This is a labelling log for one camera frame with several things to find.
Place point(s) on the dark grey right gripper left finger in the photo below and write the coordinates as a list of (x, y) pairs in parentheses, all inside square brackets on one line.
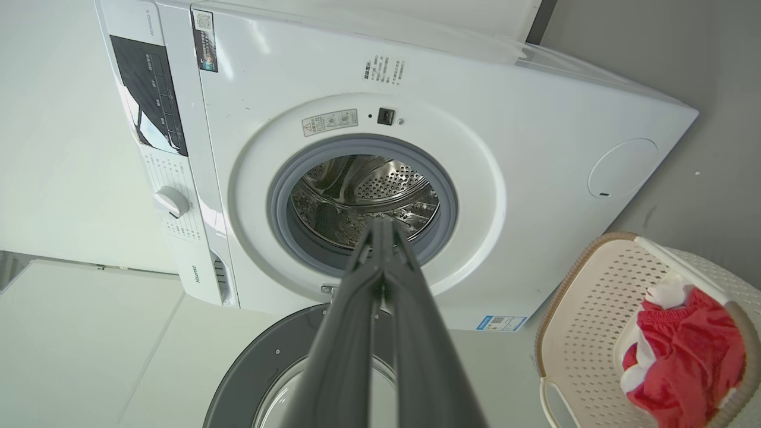
[(348, 339)]

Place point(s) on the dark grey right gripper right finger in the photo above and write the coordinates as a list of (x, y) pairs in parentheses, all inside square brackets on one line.
[(422, 351)]

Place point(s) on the round grey washer door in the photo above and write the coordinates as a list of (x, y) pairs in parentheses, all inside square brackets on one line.
[(255, 368)]

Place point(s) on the white front-load washing machine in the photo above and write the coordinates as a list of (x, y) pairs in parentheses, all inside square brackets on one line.
[(523, 148)]

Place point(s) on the black door latch socket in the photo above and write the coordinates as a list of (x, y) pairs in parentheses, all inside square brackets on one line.
[(386, 116)]

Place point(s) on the blue energy label sticker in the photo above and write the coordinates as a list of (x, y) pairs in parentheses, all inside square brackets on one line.
[(501, 323)]

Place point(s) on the steel perforated washer drum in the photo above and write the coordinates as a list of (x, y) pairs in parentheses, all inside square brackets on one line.
[(357, 190)]

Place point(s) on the beige perforated laundry basket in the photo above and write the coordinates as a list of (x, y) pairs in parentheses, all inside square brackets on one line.
[(588, 327)]

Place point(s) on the white warning sticker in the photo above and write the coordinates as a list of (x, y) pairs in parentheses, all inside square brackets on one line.
[(330, 122)]

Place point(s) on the silver control dial knob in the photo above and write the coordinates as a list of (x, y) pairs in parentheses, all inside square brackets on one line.
[(172, 202)]

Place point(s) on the white garment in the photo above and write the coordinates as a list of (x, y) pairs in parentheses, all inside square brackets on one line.
[(669, 292)]

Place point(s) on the red garment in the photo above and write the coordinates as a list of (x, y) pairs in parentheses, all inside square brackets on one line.
[(689, 356)]

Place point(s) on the round white filter cover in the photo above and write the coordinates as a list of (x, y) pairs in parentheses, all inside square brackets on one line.
[(622, 168)]

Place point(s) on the black glossy control display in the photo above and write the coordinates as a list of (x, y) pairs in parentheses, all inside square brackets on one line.
[(148, 95)]

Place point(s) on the black QR code sticker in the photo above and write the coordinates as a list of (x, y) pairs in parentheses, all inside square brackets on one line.
[(205, 41)]

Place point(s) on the grey slatted panel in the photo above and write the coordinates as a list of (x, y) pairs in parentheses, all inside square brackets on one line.
[(12, 268)]

